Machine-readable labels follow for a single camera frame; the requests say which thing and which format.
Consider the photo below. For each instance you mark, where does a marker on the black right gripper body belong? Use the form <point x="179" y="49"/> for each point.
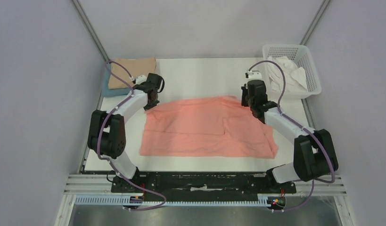
<point x="247" y="101"/>

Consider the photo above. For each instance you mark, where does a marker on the white plastic laundry basket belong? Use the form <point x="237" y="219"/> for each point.
<point x="301" y="56"/>

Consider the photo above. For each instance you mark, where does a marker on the beige folded t shirt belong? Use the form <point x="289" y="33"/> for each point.
<point x="136" y="67"/>

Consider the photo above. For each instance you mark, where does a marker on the white t shirt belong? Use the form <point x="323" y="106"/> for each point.
<point x="295" y="76"/>

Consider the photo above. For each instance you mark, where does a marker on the white slotted cable duct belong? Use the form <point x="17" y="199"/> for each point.
<point x="127" y="200"/>

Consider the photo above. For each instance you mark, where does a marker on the aluminium frame rail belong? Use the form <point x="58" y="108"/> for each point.
<point x="97" y="184"/>

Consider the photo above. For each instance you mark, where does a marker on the blue folded t shirt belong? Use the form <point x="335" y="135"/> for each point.
<point x="106" y="92"/>

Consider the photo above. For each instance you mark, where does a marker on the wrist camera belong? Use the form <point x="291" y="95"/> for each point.
<point x="139" y="79"/>
<point x="253" y="75"/>

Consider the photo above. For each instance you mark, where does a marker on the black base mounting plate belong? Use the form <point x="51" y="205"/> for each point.
<point x="200" y="186"/>

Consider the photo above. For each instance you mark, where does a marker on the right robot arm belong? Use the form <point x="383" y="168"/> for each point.
<point x="313" y="150"/>

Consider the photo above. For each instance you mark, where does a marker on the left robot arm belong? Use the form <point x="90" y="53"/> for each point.
<point x="107" y="135"/>

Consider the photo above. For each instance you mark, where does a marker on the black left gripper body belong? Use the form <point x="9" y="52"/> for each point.
<point x="152" y="104"/>

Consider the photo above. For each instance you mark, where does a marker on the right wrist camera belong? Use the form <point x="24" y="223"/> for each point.
<point x="253" y="75"/>

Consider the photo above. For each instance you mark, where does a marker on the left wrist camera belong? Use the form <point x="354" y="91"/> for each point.
<point x="139" y="79"/>

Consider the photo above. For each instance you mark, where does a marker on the pink t shirt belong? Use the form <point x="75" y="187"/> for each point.
<point x="206" y="127"/>

